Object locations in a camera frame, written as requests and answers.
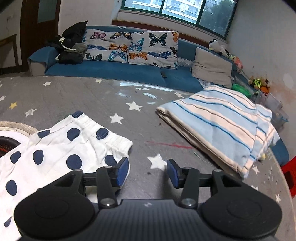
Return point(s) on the round induction cooktop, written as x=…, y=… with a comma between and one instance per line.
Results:
x=14, y=134

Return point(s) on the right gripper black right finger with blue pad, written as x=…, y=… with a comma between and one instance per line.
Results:
x=189, y=180

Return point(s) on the white navy polka dot garment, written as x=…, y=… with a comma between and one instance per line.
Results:
x=76, y=142

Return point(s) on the left butterfly print cushion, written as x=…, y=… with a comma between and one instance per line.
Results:
x=107, y=46

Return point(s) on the dark wooden side table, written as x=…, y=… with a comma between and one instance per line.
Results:
x=9, y=54

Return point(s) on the blue striped folded blanket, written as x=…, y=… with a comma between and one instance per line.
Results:
x=227, y=126

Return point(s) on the butterfly print cushion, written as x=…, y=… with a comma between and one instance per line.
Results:
x=155, y=48
x=107, y=46

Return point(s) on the dark wooden door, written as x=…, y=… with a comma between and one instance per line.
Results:
x=38, y=24

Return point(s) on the black remote control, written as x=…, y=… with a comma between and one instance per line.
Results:
x=163, y=74

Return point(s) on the right butterfly print cushion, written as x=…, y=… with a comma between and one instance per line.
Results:
x=155, y=48

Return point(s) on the green bowl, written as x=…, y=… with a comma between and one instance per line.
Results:
x=241, y=89

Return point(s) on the black white plush toy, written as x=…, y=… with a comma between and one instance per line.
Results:
x=217, y=48

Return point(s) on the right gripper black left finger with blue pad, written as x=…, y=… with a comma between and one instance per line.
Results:
x=107, y=180

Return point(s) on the pink plush toy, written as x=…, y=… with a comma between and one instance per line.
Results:
x=237, y=62

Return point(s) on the brown plush toys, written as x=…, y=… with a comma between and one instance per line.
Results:
x=261, y=84

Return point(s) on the window with green frame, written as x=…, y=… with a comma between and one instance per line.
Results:
x=212, y=16

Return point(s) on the grey plain cushion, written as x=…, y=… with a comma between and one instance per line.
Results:
x=212, y=68

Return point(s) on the clear plastic storage box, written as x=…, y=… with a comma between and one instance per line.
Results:
x=279, y=116

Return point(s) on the red plastic stool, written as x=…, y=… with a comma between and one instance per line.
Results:
x=289, y=171

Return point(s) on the black clothes pile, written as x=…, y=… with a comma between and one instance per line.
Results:
x=69, y=45

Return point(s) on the blue sofa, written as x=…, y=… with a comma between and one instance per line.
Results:
x=179, y=79

